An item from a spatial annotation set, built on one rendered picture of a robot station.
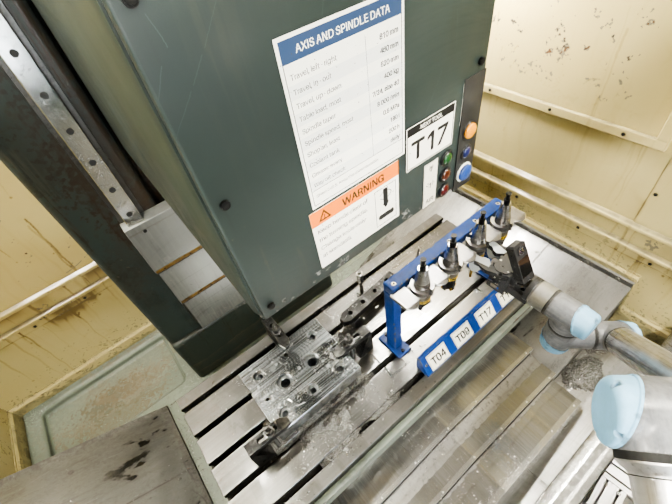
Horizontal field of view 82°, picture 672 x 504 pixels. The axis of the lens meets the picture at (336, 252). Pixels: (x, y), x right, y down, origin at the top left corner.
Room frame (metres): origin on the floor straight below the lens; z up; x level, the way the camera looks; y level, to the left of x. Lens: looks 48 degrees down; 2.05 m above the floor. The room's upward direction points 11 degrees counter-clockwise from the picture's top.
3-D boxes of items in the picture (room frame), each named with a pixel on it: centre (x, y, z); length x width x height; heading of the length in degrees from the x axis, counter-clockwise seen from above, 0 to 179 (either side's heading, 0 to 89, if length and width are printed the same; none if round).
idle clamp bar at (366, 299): (0.76, -0.08, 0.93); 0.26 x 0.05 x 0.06; 125
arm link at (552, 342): (0.44, -0.55, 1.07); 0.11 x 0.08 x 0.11; 75
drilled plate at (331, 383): (0.53, 0.18, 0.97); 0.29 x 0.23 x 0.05; 120
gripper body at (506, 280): (0.58, -0.46, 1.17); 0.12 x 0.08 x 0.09; 30
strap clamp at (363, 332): (0.59, 0.01, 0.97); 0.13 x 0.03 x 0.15; 120
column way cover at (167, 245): (0.93, 0.34, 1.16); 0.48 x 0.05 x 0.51; 120
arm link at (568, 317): (0.44, -0.54, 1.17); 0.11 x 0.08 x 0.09; 30
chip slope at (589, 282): (0.87, -0.45, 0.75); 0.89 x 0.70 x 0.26; 30
